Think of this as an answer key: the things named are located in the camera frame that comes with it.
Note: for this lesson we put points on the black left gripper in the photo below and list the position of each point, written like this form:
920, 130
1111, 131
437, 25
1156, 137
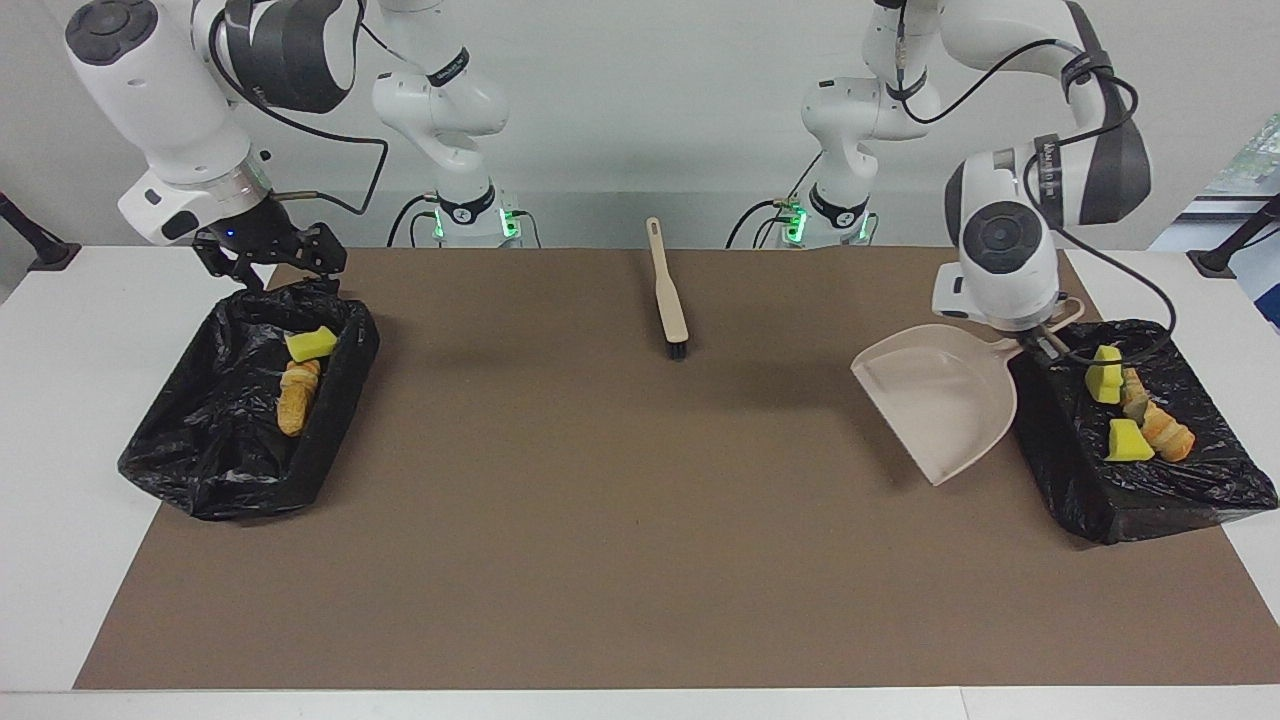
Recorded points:
1036, 328

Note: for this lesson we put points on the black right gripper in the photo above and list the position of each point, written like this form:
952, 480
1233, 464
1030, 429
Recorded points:
252, 232

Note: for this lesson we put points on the notched yellow sponge piece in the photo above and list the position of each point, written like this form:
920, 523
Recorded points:
310, 344

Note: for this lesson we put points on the angular pale bread chunk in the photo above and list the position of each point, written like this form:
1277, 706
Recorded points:
1134, 395

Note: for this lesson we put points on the lumpy pale bread piece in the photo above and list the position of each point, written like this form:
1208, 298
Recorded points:
301, 375

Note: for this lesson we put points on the beige plastic dustpan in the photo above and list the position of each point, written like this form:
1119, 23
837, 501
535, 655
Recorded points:
940, 400

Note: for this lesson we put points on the orange croissant piece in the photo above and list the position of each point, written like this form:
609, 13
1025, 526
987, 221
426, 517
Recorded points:
1168, 436

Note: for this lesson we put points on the brown fried bread roll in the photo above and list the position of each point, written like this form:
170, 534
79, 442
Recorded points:
294, 412

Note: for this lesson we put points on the beige brush with black bristles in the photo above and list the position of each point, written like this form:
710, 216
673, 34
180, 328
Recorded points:
668, 300

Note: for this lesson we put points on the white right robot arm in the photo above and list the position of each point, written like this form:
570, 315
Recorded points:
170, 90

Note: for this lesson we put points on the bin with black bag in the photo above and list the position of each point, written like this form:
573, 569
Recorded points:
1120, 490
220, 450

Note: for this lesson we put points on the glass window with greenery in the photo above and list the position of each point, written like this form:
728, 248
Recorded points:
1250, 160

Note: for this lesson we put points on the brown table mat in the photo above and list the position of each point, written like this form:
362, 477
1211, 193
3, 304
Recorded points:
640, 600

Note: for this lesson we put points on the white wall socket box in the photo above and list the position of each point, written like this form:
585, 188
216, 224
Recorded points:
150, 222

